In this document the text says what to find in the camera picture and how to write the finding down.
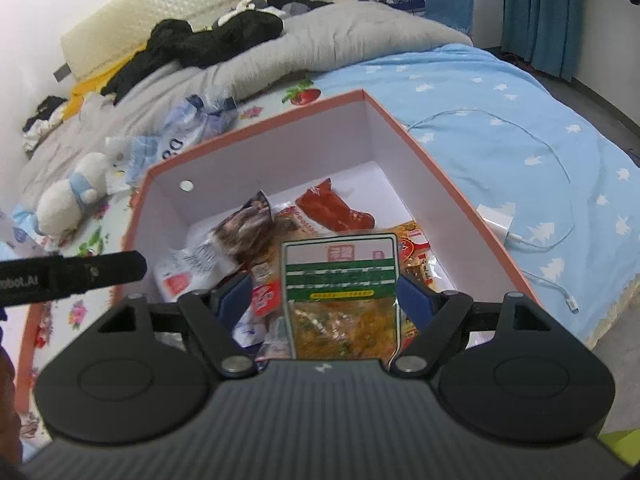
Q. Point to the orange snack packet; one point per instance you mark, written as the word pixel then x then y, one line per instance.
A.
pixel 420 255

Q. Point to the blue curtain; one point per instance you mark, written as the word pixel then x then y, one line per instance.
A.
pixel 542 15

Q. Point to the black jacket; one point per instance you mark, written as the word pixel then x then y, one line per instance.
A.
pixel 210 40

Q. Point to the white red snack packet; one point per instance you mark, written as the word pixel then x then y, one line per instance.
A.
pixel 190 270

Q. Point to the green white snack packet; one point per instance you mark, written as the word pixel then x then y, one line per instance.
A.
pixel 340 280

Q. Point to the blue white plastic bag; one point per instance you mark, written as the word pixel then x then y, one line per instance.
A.
pixel 185 125

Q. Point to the fruit print mat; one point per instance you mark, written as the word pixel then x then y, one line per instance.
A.
pixel 75 310

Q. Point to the dark grey cloth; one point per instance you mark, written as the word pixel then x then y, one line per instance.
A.
pixel 300 2

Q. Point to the grey duvet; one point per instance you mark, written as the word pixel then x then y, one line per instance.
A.
pixel 325 40

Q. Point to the deep orange cardboard box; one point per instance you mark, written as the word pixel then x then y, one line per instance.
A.
pixel 280 160

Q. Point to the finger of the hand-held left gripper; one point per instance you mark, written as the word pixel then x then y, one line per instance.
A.
pixel 110 269

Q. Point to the black white cloth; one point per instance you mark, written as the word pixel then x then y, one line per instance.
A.
pixel 240 12

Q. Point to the small red snack packet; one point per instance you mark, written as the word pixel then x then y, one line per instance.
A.
pixel 265 297

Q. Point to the white charger plug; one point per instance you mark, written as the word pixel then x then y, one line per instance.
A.
pixel 495 221

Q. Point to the brown snack packet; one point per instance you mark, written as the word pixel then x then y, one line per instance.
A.
pixel 247 227

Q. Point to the grey wall socket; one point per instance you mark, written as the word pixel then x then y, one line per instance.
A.
pixel 61 73

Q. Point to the pile of clothes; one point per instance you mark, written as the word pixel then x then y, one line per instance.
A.
pixel 42 120

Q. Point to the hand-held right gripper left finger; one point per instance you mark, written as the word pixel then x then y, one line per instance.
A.
pixel 235 295

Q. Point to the lime green object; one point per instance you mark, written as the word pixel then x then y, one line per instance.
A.
pixel 620 447

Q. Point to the white blue plush toy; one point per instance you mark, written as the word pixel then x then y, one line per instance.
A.
pixel 70 195

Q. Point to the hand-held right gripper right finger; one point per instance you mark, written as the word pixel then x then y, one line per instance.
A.
pixel 415 300

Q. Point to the shallow orange box lid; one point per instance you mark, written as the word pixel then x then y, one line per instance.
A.
pixel 30 355

